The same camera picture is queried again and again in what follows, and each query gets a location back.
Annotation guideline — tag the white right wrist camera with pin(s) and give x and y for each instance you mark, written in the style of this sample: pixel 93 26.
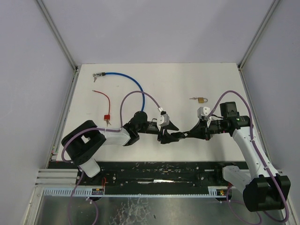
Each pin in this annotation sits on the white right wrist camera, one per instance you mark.
pixel 203 113

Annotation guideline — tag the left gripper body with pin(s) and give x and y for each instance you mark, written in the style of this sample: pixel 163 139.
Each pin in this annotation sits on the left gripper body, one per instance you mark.
pixel 160 134

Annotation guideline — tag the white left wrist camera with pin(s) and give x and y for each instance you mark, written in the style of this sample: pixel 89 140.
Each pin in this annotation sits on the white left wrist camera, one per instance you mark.
pixel 163 120

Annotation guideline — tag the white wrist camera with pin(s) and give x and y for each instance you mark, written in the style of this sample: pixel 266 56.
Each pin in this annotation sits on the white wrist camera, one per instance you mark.
pixel 203 113
pixel 163 120

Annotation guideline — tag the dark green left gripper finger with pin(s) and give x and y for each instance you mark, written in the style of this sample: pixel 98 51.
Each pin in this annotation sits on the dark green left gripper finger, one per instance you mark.
pixel 170 139
pixel 172 127

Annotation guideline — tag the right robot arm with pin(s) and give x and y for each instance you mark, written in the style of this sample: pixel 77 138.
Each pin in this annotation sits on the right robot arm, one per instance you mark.
pixel 263 188

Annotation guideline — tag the aluminium frame post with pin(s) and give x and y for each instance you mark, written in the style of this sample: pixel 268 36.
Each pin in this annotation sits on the aluminium frame post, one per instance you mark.
pixel 259 32
pixel 54 30

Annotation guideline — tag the right aluminium frame post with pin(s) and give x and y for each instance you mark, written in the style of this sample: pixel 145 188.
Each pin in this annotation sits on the right aluminium frame post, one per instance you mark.
pixel 259 32

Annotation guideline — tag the left aluminium frame post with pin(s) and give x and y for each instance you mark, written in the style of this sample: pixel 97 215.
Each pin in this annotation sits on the left aluminium frame post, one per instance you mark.
pixel 54 30

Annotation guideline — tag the blue cable lock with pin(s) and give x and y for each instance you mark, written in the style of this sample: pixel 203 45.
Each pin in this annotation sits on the blue cable lock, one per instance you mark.
pixel 100 74

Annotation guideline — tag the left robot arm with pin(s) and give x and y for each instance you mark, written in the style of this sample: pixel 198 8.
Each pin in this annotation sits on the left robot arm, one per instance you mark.
pixel 81 144

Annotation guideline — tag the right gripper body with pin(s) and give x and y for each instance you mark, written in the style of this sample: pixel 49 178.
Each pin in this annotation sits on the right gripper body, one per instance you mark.
pixel 206 129

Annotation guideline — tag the black padlock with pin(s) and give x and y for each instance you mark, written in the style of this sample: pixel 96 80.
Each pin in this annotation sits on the black padlock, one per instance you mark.
pixel 179 135

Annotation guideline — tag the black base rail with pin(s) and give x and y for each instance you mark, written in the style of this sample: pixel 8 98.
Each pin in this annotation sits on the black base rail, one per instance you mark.
pixel 193 173

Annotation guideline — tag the small brass padlock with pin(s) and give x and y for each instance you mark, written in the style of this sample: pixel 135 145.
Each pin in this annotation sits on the small brass padlock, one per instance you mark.
pixel 202 100

